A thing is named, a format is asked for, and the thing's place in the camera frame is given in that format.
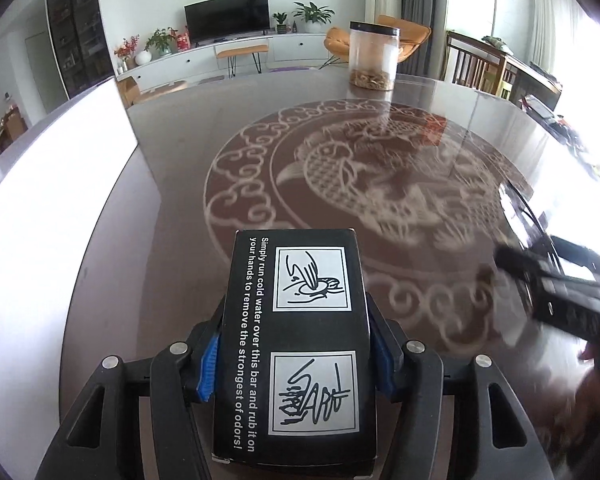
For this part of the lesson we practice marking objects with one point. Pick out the green potted plant right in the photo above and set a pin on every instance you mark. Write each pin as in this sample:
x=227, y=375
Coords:
x=313, y=16

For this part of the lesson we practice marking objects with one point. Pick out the person's right hand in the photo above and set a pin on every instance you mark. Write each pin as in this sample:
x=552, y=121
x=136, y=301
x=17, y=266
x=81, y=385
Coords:
x=579, y=427

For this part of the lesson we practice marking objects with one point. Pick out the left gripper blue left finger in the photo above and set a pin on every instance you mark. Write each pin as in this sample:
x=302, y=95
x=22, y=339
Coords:
x=206, y=369

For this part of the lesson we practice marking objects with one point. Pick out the wooden bench with hairpin legs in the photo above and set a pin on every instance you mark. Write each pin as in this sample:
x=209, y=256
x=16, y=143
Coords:
x=231, y=56

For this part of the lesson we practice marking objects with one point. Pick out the black flat television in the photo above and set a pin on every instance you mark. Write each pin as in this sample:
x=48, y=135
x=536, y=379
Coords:
x=217, y=19

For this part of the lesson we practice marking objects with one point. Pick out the dark glass display cabinet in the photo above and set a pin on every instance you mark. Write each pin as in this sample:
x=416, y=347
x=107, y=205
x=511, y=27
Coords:
x=79, y=44

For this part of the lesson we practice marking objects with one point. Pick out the green plant beside flowers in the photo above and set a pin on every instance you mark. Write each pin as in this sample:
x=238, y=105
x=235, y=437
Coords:
x=162, y=41

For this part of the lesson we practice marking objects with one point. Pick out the red flowers in white vase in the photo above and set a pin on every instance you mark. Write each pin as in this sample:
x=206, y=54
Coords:
x=130, y=54

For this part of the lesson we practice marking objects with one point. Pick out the white low tv cabinet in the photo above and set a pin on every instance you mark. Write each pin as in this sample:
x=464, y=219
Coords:
x=193, y=65

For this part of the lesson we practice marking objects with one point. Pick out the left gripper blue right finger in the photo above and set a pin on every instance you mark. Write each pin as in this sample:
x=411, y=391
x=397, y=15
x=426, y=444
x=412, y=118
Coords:
x=387, y=338

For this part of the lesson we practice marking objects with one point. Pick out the cardboard box on floor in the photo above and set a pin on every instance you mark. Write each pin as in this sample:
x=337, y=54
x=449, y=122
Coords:
x=131, y=95

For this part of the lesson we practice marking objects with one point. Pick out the orange lounge chair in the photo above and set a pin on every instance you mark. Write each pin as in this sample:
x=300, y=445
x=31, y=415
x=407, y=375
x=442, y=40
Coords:
x=403, y=36

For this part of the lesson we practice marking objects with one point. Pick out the dark wooden chair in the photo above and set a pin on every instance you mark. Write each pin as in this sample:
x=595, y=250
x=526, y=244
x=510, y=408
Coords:
x=475, y=64

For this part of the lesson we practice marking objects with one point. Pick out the clear plastic jar black lid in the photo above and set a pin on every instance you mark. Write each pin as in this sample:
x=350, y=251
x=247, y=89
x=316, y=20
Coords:
x=368, y=71

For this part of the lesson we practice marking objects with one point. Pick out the black printed cardboard box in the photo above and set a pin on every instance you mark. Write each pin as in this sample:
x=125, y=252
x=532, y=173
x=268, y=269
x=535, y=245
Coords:
x=293, y=384

